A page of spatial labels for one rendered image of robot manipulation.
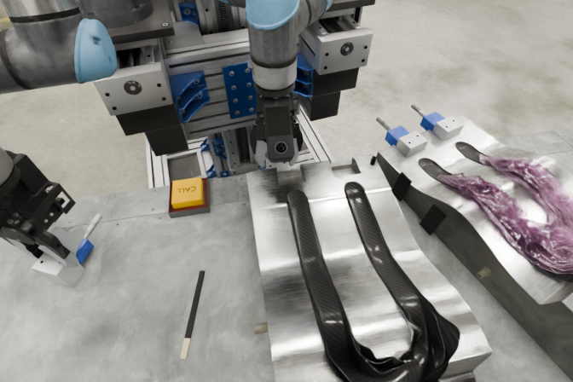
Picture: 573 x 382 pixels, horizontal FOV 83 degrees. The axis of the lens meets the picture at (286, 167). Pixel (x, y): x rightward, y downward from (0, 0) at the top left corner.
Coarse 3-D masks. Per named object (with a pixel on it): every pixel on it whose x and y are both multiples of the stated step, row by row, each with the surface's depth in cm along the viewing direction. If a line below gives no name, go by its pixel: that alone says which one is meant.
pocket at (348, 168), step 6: (330, 162) 64; (348, 162) 66; (354, 162) 65; (336, 168) 66; (342, 168) 66; (348, 168) 67; (354, 168) 66; (336, 174) 66; (342, 174) 66; (348, 174) 66; (354, 174) 66
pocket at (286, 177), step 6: (300, 168) 64; (276, 174) 64; (282, 174) 64; (288, 174) 65; (294, 174) 65; (300, 174) 65; (282, 180) 65; (288, 180) 65; (294, 180) 65; (300, 180) 65
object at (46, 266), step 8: (96, 216) 63; (96, 224) 62; (88, 232) 61; (88, 240) 59; (80, 248) 57; (88, 248) 59; (48, 256) 55; (80, 256) 58; (40, 264) 54; (48, 264) 54; (56, 264) 54; (80, 264) 58; (40, 272) 54; (48, 272) 53; (56, 272) 53; (64, 272) 54; (72, 272) 56; (80, 272) 58; (48, 280) 57; (56, 280) 55; (64, 280) 55; (72, 280) 56
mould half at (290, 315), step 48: (288, 192) 59; (336, 192) 59; (384, 192) 60; (288, 240) 54; (336, 240) 54; (288, 288) 47; (336, 288) 46; (384, 288) 45; (432, 288) 45; (288, 336) 40; (384, 336) 39; (480, 336) 40
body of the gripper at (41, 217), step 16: (16, 160) 44; (16, 176) 42; (32, 176) 46; (0, 192) 40; (16, 192) 45; (32, 192) 47; (48, 192) 49; (64, 192) 50; (16, 208) 45; (32, 208) 46; (48, 208) 48; (64, 208) 51; (16, 224) 44; (32, 224) 46; (48, 224) 49; (32, 240) 46
